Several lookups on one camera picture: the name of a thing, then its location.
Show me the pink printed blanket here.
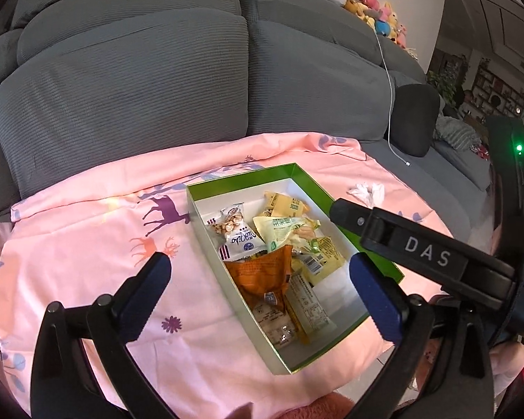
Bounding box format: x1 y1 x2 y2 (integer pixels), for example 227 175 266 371
0 132 447 418

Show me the crumpled white tissue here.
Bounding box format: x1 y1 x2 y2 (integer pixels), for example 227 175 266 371
347 183 385 208

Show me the black round cushion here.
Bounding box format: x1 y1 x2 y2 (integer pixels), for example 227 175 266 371
385 83 440 157

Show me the white red-edged snack packet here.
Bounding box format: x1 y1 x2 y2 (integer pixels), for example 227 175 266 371
253 303 297 349

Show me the plush toys pile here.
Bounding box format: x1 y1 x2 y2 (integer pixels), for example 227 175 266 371
327 0 418 61

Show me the yellow barcode snack packet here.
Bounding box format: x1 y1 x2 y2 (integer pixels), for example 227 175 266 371
291 236 346 286

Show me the white blue popcorn snack bag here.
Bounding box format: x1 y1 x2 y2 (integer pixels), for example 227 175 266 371
204 203 266 262

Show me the green holographic cardboard box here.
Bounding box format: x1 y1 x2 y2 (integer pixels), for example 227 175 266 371
186 162 405 376

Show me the person's hand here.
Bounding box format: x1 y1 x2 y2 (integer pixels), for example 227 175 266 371
489 341 524 396

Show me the grey sofa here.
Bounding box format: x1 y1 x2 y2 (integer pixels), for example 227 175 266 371
0 0 492 240

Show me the orange brown snack packet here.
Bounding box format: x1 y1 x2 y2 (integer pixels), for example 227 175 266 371
225 245 292 313

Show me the pale green biscuit snack bag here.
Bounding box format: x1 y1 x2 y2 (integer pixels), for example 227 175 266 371
254 216 320 253

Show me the tan golden snack packet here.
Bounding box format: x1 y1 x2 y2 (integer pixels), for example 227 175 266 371
261 192 310 218

